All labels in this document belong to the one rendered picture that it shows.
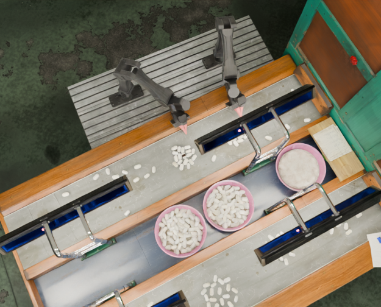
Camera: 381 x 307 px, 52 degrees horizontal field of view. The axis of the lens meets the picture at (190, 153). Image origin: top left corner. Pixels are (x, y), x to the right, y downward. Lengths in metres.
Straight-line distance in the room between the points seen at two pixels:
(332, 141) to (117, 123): 1.20
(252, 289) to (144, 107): 1.16
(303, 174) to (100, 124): 1.17
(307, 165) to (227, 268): 0.70
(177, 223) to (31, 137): 1.51
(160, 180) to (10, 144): 1.46
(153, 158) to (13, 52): 1.77
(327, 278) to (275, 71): 1.14
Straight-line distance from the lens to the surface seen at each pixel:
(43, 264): 2.16
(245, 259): 2.07
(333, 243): 2.18
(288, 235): 1.77
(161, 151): 2.13
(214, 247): 2.03
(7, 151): 3.20
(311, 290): 2.12
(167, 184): 2.09
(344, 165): 2.23
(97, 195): 1.75
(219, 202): 2.07
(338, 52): 2.02
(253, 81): 2.27
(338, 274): 2.16
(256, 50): 2.48
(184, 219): 2.07
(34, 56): 3.42
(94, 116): 2.33
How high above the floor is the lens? 2.79
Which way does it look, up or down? 75 degrees down
